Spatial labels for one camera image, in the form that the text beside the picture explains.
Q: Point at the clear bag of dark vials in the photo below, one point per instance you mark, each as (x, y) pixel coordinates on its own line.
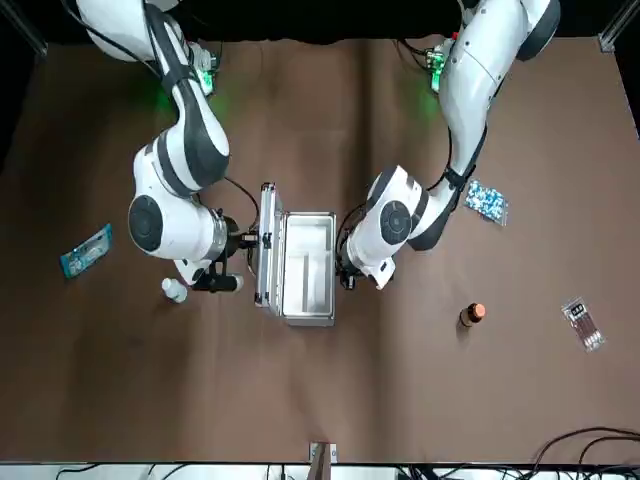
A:
(582, 325)

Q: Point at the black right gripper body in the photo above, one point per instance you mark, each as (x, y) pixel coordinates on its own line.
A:
(232, 240)

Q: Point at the bag of blue-white capsules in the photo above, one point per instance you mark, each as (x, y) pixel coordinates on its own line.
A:
(487, 201)

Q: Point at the silver aluminium medicine case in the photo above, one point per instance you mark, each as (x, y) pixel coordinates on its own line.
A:
(305, 280)

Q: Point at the aluminium corner post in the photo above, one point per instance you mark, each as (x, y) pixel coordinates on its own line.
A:
(612, 30)
(40, 47)

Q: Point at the blue snack packet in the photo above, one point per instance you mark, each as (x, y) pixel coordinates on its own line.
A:
(86, 251)

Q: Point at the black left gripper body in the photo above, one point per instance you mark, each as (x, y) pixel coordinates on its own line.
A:
(347, 275)

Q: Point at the brown bottle with orange cap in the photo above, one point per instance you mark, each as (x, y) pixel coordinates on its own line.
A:
(471, 315)

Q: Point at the aluminium profile post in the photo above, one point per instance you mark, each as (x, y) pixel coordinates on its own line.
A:
(322, 462)

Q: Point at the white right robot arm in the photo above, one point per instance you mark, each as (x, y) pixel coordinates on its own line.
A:
(165, 230)

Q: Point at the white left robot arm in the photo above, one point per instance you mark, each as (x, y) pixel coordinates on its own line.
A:
(470, 100)

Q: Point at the small white plastic bottle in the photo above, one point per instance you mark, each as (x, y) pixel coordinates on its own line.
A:
(174, 291)

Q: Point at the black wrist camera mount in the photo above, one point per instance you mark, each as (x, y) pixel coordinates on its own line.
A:
(217, 282)

